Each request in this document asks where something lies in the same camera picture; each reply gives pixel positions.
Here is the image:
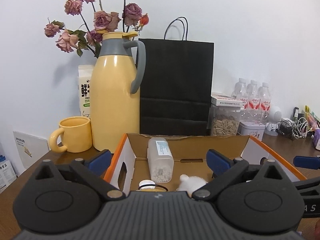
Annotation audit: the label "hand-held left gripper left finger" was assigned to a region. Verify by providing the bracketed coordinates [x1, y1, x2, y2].
[34, 149, 123, 201]

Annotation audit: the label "colourful snack packets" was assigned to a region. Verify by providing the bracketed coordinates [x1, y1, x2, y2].
[304, 105, 320, 130]

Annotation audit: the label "white milk carton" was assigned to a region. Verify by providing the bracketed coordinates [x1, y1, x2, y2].
[78, 64, 95, 118]

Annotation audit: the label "white and red flat box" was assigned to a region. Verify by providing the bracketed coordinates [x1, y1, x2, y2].
[211, 92, 247, 107]

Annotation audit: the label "tangle of cables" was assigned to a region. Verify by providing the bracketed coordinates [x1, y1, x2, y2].
[277, 116, 314, 140]

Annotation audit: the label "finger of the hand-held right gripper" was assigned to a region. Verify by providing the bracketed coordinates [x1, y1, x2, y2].
[293, 156, 320, 168]

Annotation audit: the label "black paper bag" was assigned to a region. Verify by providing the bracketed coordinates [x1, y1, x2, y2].
[138, 17, 215, 137]

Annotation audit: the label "clear water bottle red label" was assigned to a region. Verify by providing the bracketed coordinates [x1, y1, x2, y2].
[257, 82, 273, 124]
[231, 78, 250, 105]
[246, 80, 262, 122]

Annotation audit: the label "yellow mug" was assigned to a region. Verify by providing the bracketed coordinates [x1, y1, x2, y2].
[49, 116, 93, 153]

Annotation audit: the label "yellow thermos jug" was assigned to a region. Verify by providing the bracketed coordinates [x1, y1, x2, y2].
[90, 32, 147, 154]

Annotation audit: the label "blue and white carton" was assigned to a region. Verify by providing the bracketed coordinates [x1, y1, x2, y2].
[0, 152, 18, 194]

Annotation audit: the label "white and yellow plush toy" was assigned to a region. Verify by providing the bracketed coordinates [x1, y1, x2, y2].
[176, 174, 208, 193]

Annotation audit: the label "clear cotton swab container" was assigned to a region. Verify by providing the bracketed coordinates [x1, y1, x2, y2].
[147, 137, 175, 183]

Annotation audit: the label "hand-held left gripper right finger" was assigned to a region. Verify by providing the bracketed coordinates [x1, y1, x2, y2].
[193, 149, 286, 201]

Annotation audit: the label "clear jar of seeds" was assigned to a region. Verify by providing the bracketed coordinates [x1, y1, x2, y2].
[209, 104, 244, 137]

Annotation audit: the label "white round cap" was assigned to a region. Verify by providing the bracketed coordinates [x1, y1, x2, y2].
[139, 180, 157, 192]

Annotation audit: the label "black hair tie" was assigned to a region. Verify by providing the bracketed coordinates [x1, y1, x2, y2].
[137, 184, 169, 192]

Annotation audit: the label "pale printed tin box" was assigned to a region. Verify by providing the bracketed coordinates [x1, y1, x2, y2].
[237, 120, 265, 142]

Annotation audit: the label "red and orange cardboard box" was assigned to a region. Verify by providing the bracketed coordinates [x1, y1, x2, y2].
[103, 133, 307, 198]

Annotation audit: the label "white robot toy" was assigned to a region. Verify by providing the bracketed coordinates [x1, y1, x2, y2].
[264, 106, 283, 137]

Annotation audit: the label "purple tissue box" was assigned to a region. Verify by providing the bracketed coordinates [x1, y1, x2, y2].
[312, 127, 320, 151]

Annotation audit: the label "dried pink roses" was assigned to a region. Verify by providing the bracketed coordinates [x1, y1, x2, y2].
[44, 0, 150, 58]

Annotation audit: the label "white booklet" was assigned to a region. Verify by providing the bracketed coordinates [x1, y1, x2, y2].
[12, 130, 50, 169]

